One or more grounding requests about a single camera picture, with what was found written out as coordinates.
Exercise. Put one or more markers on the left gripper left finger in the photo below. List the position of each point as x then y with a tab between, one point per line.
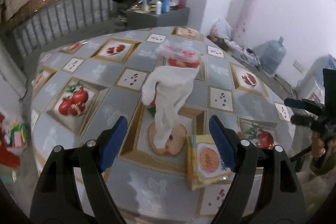
56	199

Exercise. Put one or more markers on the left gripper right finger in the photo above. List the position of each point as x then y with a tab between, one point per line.
280	198

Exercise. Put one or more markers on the right hand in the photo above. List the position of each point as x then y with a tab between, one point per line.
318	147

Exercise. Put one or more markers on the colourful clutter pile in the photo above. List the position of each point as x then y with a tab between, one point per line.
13	142

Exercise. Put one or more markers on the large blue water jug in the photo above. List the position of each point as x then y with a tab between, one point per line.
272	56

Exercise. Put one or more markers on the yellow orange snack packet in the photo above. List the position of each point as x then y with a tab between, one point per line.
204	163

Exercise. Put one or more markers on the fruit pattern tablecloth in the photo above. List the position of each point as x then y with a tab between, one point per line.
83	88

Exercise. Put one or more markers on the red plastic bag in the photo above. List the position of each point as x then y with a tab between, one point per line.
152	108

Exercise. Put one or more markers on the clear pink printed bag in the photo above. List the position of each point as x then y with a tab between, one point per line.
179	50

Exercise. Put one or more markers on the white cloth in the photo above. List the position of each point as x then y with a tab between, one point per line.
168	87

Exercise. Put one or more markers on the blue detergent bottle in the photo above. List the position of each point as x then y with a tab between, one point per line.
165	6

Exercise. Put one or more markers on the metal balcony railing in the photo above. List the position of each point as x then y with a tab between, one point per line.
39	22

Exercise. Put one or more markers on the grey cabinet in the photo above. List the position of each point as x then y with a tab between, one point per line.
135	20

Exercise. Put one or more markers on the small white bottle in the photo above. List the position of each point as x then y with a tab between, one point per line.
158	9

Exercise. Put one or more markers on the white plastic bag by wall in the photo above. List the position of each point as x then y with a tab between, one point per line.
221	29

